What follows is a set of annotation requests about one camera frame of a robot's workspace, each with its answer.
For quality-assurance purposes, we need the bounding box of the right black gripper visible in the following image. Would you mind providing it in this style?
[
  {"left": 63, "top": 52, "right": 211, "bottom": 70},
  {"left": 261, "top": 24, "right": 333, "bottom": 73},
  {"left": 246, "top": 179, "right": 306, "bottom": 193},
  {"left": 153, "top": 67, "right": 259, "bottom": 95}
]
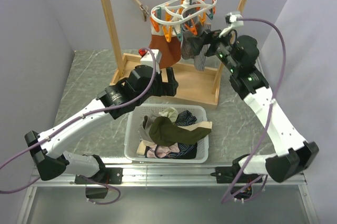
[{"left": 187, "top": 26, "right": 239, "bottom": 74}]

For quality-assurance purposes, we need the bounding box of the grey striped underwear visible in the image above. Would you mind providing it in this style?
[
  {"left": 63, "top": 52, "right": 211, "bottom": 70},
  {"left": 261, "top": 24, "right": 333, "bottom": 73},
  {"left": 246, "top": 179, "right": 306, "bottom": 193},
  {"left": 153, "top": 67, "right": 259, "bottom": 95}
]
[{"left": 181, "top": 22, "right": 211, "bottom": 71}]

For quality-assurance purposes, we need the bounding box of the white round clip hanger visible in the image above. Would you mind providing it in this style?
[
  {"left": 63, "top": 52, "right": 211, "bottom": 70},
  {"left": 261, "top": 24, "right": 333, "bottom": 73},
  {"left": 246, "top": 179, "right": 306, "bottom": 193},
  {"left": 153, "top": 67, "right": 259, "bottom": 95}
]
[{"left": 150, "top": 0, "right": 217, "bottom": 43}]

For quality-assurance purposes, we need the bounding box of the olive green underwear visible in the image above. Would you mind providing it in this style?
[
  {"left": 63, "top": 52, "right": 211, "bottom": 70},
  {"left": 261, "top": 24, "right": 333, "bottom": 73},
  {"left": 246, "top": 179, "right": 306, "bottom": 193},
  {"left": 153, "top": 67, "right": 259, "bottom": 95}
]
[{"left": 149, "top": 117, "right": 213, "bottom": 147}]

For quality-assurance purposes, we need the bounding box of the beige underwear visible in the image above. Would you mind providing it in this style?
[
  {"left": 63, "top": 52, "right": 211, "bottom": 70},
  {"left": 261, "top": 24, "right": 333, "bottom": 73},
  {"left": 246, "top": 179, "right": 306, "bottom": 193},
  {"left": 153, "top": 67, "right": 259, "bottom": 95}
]
[{"left": 138, "top": 115, "right": 158, "bottom": 142}]

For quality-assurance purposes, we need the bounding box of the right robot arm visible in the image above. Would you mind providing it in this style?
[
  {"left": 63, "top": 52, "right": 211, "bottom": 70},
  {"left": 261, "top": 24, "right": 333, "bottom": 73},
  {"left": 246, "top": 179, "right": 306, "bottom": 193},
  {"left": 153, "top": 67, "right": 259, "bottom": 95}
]
[{"left": 187, "top": 29, "right": 319, "bottom": 182}]

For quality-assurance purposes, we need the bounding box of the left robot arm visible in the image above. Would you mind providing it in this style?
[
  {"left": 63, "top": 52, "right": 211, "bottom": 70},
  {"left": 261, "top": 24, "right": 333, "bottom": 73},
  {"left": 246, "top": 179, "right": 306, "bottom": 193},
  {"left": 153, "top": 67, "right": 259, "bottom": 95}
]
[{"left": 25, "top": 65, "right": 178, "bottom": 183}]

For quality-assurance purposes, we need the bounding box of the orange white underwear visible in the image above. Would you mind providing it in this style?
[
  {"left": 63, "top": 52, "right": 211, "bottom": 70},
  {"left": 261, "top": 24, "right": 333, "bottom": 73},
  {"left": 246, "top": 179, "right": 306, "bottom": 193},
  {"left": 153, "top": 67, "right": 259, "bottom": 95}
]
[{"left": 148, "top": 24, "right": 181, "bottom": 69}]

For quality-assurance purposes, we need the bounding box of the pale yellow underwear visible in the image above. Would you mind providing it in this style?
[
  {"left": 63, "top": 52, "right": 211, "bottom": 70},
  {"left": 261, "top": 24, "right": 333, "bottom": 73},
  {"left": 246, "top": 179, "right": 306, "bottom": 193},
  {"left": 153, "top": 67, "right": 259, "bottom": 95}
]
[{"left": 158, "top": 107, "right": 179, "bottom": 123}]

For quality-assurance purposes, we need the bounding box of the pink underwear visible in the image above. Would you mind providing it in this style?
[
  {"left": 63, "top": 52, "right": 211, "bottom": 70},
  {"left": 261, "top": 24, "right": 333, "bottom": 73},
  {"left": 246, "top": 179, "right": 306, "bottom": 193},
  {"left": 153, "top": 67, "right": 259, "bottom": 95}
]
[{"left": 136, "top": 140, "right": 180, "bottom": 159}]

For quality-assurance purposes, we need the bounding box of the wooden clothes rack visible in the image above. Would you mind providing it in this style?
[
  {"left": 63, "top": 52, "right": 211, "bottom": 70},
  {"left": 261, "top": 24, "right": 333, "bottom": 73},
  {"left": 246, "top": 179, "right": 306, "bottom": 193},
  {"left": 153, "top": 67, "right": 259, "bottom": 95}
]
[{"left": 94, "top": 0, "right": 252, "bottom": 110}]

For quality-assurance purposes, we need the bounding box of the white plastic laundry basket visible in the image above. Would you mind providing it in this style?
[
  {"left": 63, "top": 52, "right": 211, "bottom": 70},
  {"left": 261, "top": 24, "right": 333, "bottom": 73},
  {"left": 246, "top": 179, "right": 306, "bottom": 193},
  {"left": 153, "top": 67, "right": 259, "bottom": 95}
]
[{"left": 124, "top": 104, "right": 212, "bottom": 164}]

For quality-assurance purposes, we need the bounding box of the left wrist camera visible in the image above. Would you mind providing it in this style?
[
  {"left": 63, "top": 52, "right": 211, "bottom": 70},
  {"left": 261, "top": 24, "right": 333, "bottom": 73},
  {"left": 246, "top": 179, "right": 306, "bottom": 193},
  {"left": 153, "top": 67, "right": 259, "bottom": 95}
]
[{"left": 138, "top": 48, "right": 162, "bottom": 73}]

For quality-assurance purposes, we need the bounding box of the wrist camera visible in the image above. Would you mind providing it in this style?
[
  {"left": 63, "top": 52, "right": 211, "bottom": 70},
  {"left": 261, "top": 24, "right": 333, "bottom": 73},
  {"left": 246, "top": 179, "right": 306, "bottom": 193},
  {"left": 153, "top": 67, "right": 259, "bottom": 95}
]
[
  {"left": 138, "top": 48, "right": 162, "bottom": 73},
  {"left": 219, "top": 11, "right": 244, "bottom": 38}
]

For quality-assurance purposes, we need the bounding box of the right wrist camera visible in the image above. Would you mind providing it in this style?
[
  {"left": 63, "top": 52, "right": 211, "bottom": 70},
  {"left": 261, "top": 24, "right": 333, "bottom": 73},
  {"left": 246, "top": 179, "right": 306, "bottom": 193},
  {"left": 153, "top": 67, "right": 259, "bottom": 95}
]
[{"left": 219, "top": 11, "right": 244, "bottom": 38}]

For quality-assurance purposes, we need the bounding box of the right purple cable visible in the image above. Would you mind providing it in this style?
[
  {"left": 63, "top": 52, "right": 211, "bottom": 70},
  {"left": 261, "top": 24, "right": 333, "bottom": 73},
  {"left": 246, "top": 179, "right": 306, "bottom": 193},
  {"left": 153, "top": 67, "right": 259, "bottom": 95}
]
[{"left": 221, "top": 17, "right": 286, "bottom": 205}]

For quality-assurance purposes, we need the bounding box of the aluminium rail frame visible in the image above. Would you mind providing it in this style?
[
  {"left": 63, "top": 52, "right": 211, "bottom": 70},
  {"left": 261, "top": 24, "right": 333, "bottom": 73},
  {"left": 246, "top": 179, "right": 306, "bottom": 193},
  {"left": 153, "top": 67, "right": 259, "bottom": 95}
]
[{"left": 15, "top": 50, "right": 319, "bottom": 224}]

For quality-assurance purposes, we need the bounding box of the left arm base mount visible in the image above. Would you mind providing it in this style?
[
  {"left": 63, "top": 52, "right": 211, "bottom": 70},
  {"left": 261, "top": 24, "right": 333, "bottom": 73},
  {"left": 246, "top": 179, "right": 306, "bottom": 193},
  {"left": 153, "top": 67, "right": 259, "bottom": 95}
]
[{"left": 74, "top": 166, "right": 124, "bottom": 200}]

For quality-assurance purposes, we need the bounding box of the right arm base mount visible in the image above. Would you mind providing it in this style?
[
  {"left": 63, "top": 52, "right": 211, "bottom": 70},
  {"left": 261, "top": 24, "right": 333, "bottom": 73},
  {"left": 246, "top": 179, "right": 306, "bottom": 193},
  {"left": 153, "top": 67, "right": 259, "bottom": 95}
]
[{"left": 210, "top": 165, "right": 264, "bottom": 200}]

